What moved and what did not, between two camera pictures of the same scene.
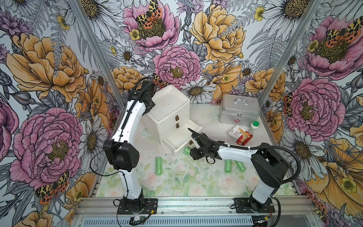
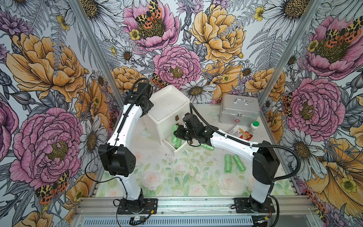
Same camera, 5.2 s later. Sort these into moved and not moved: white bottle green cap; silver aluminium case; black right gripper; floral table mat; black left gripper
Moved: black right gripper
Not moved: black left gripper; white bottle green cap; silver aluminium case; floral table mat
